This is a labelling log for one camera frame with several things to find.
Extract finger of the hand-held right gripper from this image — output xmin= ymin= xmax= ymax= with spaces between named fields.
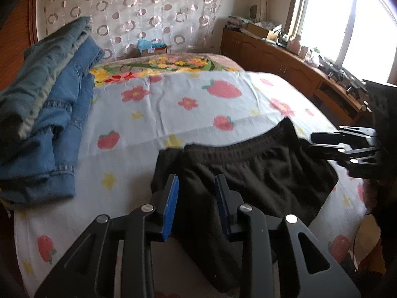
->
xmin=310 ymin=126 xmax=377 ymax=145
xmin=308 ymin=143 xmax=379 ymax=170

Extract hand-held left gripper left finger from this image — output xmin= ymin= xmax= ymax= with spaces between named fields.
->
xmin=34 ymin=174 xmax=180 ymax=298

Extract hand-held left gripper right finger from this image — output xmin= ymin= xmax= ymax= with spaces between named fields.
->
xmin=215 ymin=174 xmax=362 ymax=298

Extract black pants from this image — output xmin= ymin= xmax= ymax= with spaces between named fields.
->
xmin=150 ymin=116 xmax=338 ymax=294

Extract assorted clutter pile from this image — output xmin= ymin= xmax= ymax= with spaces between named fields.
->
xmin=226 ymin=15 xmax=369 ymax=95

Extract wooden cabinet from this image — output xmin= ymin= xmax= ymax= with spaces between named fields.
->
xmin=220 ymin=26 xmax=374 ymax=128

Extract strawberry print bed sheet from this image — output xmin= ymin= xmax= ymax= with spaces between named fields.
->
xmin=14 ymin=68 xmax=377 ymax=298

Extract person's dark clothing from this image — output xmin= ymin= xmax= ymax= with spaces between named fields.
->
xmin=367 ymin=175 xmax=397 ymax=298

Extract window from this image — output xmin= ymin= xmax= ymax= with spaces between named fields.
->
xmin=284 ymin=0 xmax=397 ymax=85

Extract open cardboard box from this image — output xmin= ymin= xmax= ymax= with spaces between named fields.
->
xmin=246 ymin=21 xmax=281 ymax=40

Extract blue denim jeans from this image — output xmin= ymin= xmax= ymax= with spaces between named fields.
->
xmin=0 ymin=77 xmax=96 ymax=208
xmin=28 ymin=37 xmax=105 ymax=139

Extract floral pillow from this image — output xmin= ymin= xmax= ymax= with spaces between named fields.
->
xmin=89 ymin=52 xmax=246 ymax=87

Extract small box with blue contents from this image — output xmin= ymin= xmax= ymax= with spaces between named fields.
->
xmin=136 ymin=39 xmax=168 ymax=57

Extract faded light blue jeans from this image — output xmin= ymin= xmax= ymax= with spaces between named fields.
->
xmin=0 ymin=16 xmax=94 ymax=140

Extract wooden headboard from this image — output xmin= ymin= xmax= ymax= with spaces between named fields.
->
xmin=0 ymin=0 xmax=42 ymax=57

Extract ring pattern lace cloth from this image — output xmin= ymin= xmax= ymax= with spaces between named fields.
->
xmin=36 ymin=0 xmax=231 ymax=60

